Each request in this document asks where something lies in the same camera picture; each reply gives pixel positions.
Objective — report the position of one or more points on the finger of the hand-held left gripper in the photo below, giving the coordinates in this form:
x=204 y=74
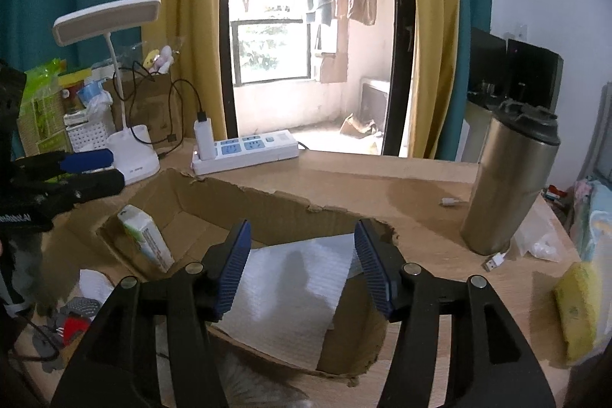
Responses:
x=95 y=185
x=88 y=159

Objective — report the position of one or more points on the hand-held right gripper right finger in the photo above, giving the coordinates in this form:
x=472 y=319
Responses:
x=375 y=274

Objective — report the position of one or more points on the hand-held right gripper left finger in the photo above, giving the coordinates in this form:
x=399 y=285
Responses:
x=236 y=269

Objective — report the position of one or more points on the cardboard box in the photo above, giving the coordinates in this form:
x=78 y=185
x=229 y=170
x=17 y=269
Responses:
x=201 y=202

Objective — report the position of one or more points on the white perforated basket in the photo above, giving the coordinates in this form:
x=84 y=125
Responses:
x=88 y=135

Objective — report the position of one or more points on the white desk lamp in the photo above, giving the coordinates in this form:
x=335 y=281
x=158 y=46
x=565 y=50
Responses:
x=134 y=159

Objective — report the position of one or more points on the white paper towel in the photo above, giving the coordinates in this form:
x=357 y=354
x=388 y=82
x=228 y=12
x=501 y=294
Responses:
x=287 y=293

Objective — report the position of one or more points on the white green tissue pack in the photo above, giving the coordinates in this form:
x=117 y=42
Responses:
x=143 y=236

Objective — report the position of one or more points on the green snack bag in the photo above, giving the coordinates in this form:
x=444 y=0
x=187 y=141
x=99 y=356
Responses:
x=40 y=107

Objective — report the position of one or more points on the brown paper bag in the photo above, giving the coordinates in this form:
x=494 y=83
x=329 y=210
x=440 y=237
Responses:
x=153 y=111

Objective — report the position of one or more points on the white charger block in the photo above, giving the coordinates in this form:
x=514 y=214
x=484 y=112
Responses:
x=204 y=140

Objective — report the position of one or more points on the small plush toy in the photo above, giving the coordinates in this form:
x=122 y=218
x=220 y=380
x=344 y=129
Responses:
x=160 y=59

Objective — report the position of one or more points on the white power strip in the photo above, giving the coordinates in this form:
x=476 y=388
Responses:
x=258 y=147

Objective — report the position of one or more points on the grey red sock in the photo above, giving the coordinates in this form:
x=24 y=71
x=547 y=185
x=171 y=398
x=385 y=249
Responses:
x=71 y=326

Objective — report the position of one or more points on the torn cardboard scraps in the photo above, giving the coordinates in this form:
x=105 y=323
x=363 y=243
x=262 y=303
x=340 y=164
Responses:
x=356 y=126

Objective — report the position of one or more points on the steel tumbler with black lid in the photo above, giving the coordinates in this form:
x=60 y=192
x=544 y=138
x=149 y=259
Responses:
x=507 y=188

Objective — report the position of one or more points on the clear plastic bag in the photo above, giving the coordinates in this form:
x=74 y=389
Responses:
x=540 y=245

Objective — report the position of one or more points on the white balcony appliance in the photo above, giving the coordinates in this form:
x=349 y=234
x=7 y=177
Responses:
x=375 y=102

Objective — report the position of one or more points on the white cabinet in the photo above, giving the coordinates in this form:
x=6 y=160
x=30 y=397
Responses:
x=475 y=131

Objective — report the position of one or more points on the yellow curtain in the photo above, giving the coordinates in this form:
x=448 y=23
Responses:
x=191 y=6
x=430 y=30

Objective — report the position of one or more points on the yellow tissue pack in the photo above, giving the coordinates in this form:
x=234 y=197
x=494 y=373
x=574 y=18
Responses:
x=578 y=312

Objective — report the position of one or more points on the balcony window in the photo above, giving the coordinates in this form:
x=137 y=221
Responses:
x=267 y=49

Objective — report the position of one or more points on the black monitor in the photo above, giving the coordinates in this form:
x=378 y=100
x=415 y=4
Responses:
x=533 y=73
x=487 y=64

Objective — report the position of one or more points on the black door frame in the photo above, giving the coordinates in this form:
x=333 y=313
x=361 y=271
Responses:
x=401 y=54

